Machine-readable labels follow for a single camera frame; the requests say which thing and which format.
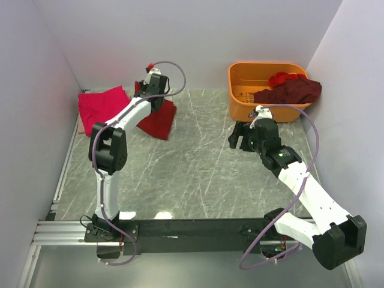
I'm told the red t shirt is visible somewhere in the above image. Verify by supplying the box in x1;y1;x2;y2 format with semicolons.
137;100;176;140

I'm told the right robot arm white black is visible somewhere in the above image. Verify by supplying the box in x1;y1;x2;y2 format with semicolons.
228;118;367;270

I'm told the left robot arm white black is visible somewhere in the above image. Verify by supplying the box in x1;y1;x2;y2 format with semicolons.
89;68;169;241

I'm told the orange plastic basket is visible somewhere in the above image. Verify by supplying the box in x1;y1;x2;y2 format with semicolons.
227;62;307;122

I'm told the dark maroon t shirt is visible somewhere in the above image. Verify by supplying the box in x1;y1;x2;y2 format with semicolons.
253;78;322;104

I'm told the bright red cloth in basket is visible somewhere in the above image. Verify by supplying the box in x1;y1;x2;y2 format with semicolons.
268;72;307;88

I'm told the folded pink t shirt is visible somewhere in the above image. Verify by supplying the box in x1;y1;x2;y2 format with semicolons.
78;86;130;136

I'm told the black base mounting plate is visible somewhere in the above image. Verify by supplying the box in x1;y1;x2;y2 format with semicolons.
83;218;298;259

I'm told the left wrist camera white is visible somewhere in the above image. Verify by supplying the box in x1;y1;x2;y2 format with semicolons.
143;63;161;84

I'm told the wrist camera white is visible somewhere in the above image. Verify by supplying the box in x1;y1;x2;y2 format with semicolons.
143;63;161;84
248;105;273;121

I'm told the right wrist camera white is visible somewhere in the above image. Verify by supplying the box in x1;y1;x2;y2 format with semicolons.
248;105;273;121

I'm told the aluminium rail frame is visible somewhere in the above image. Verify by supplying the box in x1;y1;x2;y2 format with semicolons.
31;218;350;244

